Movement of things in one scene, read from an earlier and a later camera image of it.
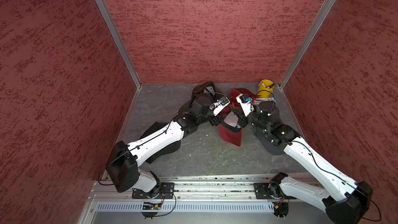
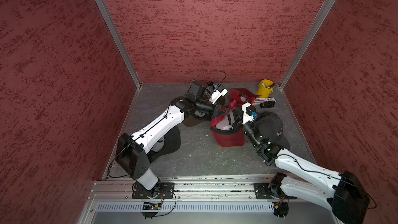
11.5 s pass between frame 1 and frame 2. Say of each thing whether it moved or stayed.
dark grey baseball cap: stayed
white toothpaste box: stayed
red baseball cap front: moved
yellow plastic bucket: stayed
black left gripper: moved
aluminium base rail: stayed
